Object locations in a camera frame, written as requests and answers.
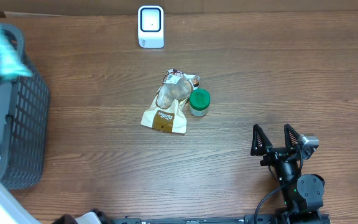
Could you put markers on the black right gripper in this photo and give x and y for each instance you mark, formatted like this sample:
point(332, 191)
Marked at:
point(273, 154)

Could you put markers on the teal wet wipes pack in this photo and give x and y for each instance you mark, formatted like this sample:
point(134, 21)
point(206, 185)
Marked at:
point(11, 65)

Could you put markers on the green lid white jar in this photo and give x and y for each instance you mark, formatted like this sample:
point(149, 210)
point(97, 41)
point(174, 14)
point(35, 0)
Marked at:
point(199, 101)

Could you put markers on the brown bread snack bag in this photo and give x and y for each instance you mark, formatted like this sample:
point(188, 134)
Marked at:
point(166, 111)

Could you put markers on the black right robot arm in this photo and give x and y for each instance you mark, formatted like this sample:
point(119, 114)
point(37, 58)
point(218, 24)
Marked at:
point(302, 193)

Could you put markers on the white barcode scanner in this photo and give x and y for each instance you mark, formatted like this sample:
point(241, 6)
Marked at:
point(150, 27)

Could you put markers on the grey plastic shopping basket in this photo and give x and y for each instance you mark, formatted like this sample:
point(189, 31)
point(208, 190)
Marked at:
point(24, 108)

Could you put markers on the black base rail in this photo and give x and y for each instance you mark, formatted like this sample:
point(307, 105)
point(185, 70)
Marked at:
point(247, 219)

